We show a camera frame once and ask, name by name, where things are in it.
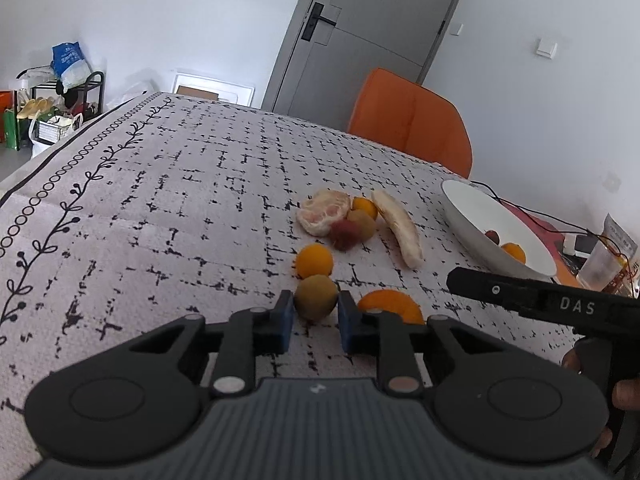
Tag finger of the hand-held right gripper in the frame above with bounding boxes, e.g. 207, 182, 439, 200
446, 266, 553, 320

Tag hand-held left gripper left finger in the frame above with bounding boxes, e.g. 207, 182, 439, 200
127, 290, 296, 397

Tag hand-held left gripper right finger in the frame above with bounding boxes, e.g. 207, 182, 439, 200
337, 291, 506, 396

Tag brown kiwi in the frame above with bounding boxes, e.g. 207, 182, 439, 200
346, 209, 377, 240
293, 275, 340, 322

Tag peeled orange piece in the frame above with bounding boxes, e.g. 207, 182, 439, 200
356, 289, 426, 326

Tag small orange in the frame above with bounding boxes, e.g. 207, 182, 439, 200
351, 196, 378, 221
295, 244, 334, 279
501, 242, 528, 265

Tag white bowl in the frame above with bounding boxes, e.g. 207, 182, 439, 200
441, 179, 558, 282

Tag large peeled pomelo piece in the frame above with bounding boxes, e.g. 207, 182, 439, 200
296, 188, 353, 236

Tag person's right hand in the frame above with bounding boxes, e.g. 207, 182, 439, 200
561, 347, 640, 458

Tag clear plastic cup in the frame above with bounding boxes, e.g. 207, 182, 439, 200
576, 245, 624, 294

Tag printed snack packet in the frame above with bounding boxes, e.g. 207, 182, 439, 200
600, 212, 640, 297

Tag printed white tablecloth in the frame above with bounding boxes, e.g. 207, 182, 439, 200
0, 91, 583, 467

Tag orange chair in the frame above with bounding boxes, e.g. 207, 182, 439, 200
347, 67, 473, 179

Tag white foam packaging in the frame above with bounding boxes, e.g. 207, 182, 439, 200
170, 71, 256, 107

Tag brown cardboard sheet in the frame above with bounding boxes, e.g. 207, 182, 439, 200
176, 86, 220, 101

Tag grey door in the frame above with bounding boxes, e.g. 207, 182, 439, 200
261, 0, 476, 131

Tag white printed shopping bag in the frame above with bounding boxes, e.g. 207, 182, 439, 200
28, 112, 84, 159

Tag black shoe rack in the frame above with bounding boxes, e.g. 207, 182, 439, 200
15, 67, 106, 126

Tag yellow slippers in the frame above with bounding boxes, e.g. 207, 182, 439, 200
17, 98, 54, 120

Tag green bag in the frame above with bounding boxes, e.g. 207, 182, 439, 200
4, 109, 22, 151

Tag blue plastic bag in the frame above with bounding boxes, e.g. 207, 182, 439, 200
51, 41, 92, 90

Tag orange box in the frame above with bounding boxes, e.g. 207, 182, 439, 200
0, 91, 12, 144

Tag black cable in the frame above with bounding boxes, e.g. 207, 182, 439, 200
470, 180, 608, 243

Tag black door handle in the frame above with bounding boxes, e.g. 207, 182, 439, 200
301, 2, 338, 42

